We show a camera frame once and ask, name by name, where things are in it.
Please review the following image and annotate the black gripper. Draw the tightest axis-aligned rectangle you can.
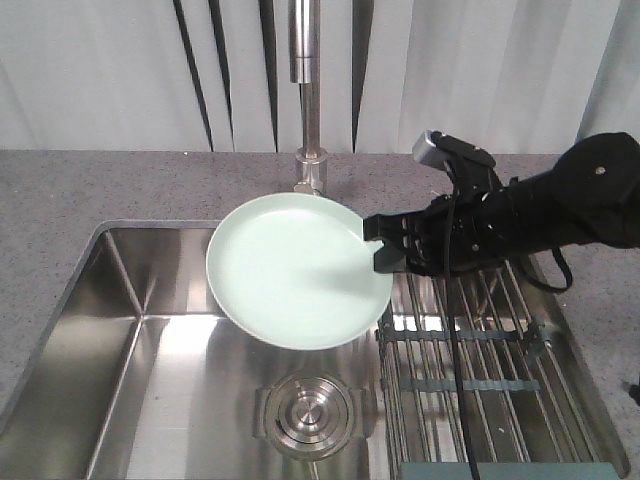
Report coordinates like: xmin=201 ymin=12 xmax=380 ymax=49
xmin=362 ymin=189 xmax=510 ymax=277

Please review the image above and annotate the light green round plate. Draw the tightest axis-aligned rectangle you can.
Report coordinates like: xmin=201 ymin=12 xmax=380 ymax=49
xmin=206 ymin=193 xmax=393 ymax=351

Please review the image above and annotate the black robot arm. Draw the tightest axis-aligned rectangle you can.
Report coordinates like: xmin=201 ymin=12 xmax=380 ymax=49
xmin=363 ymin=131 xmax=639 ymax=277

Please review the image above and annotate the round steel sink drain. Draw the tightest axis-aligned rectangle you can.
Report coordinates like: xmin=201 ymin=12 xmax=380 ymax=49
xmin=252 ymin=371 xmax=375 ymax=461

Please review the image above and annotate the stainless steel faucet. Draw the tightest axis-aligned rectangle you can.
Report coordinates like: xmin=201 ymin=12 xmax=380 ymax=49
xmin=288 ymin=0 xmax=327 ymax=196

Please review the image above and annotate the white pleated curtain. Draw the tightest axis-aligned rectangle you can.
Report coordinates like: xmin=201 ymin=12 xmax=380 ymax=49
xmin=1 ymin=1 xmax=639 ymax=153

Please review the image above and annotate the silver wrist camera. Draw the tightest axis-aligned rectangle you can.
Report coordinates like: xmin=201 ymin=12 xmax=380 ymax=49
xmin=411 ymin=129 xmax=497 ymax=169

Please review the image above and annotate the teal wire dish rack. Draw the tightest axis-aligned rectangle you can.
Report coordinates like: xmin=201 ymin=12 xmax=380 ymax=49
xmin=377 ymin=265 xmax=630 ymax=479

